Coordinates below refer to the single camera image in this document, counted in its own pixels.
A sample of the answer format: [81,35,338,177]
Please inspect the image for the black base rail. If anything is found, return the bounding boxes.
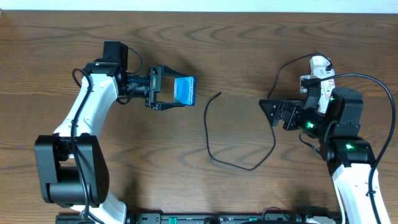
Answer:
[55,205,343,224]

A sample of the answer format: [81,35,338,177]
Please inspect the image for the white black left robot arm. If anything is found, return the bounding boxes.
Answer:
[34,41,197,223]

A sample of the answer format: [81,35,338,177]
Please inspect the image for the black usb charging cable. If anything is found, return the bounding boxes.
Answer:
[203,52,334,172]

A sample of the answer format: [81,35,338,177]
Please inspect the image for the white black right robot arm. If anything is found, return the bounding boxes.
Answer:
[259,87,390,223]

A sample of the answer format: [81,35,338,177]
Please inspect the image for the white usb charger adapter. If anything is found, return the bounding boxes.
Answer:
[310,55,335,78]

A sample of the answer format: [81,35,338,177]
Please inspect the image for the white power strip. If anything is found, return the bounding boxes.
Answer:
[318,79,335,113]

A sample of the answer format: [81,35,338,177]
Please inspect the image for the blue Galaxy smartphone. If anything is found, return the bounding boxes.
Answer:
[174,77,197,106]

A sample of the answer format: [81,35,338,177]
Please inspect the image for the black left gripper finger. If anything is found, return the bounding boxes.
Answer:
[154,101,185,111]
[161,65,186,78]

